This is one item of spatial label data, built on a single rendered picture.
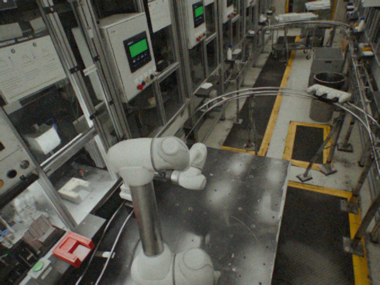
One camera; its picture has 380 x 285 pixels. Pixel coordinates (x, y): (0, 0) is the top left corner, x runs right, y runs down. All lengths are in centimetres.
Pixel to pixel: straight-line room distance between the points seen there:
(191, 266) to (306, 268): 130
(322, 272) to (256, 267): 93
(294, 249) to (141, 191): 165
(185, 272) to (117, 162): 59
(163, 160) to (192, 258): 51
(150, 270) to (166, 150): 60
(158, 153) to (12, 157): 62
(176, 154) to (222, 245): 82
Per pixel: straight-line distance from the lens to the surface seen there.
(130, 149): 95
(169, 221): 169
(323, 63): 439
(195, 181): 145
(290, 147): 335
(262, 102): 436
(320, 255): 241
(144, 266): 125
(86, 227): 155
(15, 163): 124
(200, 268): 121
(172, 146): 88
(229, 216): 167
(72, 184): 175
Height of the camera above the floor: 202
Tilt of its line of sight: 37 degrees down
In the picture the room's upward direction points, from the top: 8 degrees counter-clockwise
